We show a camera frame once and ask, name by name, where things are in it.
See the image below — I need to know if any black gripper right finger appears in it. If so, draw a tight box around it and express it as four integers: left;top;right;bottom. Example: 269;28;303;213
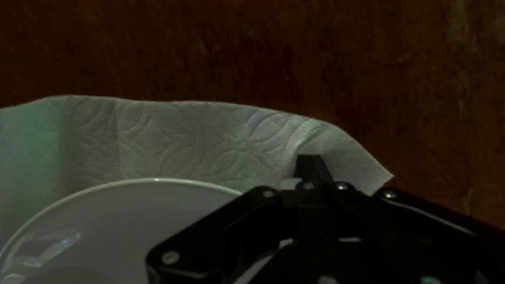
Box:
331;183;505;284

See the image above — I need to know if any white round plate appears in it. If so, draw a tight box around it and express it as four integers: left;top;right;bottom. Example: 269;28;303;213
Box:
0;177;293;284

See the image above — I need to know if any white paper towel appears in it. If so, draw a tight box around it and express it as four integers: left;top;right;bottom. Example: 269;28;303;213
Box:
0;95;393;243

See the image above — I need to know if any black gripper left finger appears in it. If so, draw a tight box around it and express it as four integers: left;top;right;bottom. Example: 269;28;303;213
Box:
295;155;337;284

